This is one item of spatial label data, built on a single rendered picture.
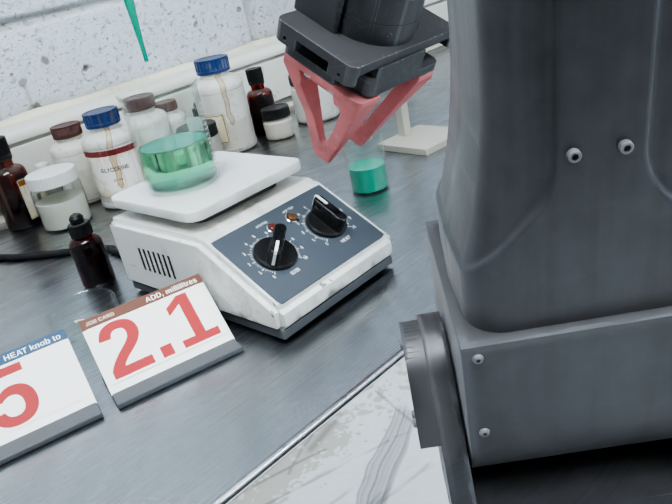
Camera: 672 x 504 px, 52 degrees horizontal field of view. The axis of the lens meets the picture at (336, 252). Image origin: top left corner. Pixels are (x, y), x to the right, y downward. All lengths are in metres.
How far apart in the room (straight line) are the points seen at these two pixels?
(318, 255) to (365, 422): 0.16
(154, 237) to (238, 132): 0.44
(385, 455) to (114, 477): 0.15
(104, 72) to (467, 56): 0.92
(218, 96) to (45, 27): 0.24
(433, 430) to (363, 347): 0.25
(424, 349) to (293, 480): 0.18
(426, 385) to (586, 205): 0.07
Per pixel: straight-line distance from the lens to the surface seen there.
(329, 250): 0.51
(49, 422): 0.48
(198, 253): 0.50
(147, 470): 0.41
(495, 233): 0.16
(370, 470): 0.36
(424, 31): 0.45
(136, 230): 0.57
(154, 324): 0.50
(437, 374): 0.20
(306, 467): 0.38
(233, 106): 0.96
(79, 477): 0.43
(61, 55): 1.03
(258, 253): 0.49
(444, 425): 0.20
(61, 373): 0.49
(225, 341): 0.49
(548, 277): 0.17
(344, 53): 0.41
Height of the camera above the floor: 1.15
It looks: 24 degrees down
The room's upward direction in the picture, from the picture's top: 12 degrees counter-clockwise
